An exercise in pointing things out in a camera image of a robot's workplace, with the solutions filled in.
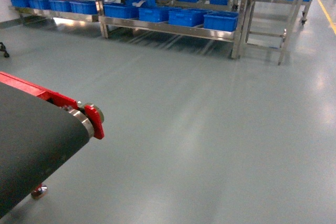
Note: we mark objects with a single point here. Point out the dark conveyor belt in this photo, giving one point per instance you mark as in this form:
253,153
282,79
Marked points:
40,130

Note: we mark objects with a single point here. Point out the blue plastic bin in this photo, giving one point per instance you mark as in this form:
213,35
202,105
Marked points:
187,17
117,10
156,14
223,21

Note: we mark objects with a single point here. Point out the small steel table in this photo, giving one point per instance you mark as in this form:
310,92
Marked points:
284,36

